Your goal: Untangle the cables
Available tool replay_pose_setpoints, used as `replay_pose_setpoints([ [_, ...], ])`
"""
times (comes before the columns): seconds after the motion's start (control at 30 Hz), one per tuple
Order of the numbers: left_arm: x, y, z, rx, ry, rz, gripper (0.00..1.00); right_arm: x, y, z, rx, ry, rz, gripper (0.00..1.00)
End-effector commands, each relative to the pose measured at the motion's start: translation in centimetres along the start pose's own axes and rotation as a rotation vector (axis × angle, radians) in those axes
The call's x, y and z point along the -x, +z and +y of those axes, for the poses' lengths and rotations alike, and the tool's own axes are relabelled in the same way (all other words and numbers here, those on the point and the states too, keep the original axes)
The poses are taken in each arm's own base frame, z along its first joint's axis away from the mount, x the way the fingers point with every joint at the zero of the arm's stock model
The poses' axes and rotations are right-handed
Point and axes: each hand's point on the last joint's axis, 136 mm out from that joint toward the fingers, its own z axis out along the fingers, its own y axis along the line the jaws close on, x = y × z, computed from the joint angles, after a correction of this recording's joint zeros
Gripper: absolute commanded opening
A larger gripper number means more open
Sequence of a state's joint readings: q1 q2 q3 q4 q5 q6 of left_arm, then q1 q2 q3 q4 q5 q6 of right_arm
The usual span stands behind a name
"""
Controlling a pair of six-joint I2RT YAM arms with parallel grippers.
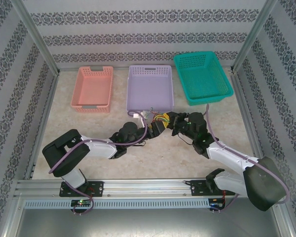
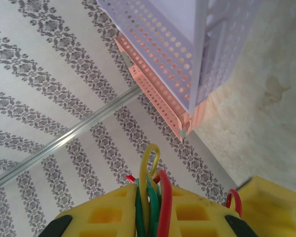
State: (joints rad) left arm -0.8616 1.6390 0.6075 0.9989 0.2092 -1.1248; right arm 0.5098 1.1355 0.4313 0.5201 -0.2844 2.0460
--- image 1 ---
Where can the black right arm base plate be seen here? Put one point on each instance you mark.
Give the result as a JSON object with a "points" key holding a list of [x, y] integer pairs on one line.
{"points": [[197, 187]]}

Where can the small electronics board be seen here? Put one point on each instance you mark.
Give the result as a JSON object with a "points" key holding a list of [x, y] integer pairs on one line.
{"points": [[217, 203], [81, 203]]}

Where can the aluminium frame post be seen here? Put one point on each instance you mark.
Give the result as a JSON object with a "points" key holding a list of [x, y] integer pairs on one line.
{"points": [[252, 37], [38, 37]]}

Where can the pink plastic basket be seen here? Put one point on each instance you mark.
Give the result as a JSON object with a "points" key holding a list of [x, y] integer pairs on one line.
{"points": [[93, 86]]}

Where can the aluminium frame side rail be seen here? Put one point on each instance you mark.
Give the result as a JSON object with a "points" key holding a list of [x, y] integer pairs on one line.
{"points": [[49, 98], [251, 118]]}

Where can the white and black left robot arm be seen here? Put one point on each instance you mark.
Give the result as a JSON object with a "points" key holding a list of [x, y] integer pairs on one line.
{"points": [[98, 149]]}

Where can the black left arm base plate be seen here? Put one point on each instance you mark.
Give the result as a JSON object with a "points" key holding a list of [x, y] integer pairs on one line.
{"points": [[98, 188]]}

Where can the purple plastic basket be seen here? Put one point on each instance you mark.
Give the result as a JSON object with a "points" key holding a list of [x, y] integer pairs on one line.
{"points": [[150, 89]]}

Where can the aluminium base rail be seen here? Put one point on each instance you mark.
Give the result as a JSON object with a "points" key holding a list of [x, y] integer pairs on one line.
{"points": [[143, 187]]}

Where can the teal plastic basket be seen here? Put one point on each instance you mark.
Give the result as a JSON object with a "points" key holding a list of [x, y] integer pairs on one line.
{"points": [[202, 79]]}

